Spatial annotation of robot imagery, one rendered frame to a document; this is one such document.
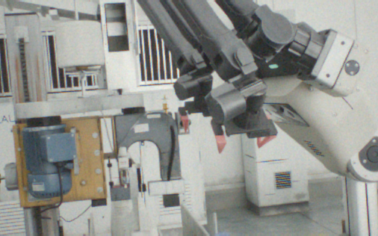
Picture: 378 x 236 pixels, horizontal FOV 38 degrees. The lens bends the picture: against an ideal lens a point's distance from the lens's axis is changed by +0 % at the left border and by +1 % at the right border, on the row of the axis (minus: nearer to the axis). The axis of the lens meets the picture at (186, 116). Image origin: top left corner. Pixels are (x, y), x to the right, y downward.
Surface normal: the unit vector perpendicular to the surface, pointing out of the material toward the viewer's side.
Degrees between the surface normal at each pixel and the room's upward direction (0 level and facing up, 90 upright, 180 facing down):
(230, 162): 90
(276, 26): 68
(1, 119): 90
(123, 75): 90
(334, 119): 90
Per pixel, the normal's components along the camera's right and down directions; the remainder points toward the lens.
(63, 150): 0.57, 0.00
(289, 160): 0.17, 0.04
